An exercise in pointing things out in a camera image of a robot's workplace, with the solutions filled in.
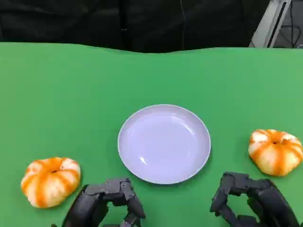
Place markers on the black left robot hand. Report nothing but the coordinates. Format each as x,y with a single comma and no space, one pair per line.
87,203

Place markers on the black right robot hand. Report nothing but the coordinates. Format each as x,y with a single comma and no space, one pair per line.
272,203

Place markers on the orange and white bread roll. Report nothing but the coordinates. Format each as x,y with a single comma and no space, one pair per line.
49,184
275,156

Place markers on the lilac plate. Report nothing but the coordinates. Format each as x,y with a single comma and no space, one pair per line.
163,144

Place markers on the green table cloth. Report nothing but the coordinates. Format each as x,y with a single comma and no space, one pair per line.
71,94

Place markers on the black backdrop curtain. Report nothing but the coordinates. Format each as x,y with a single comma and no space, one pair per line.
82,21

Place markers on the grey metal frame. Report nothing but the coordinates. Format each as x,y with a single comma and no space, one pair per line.
270,26

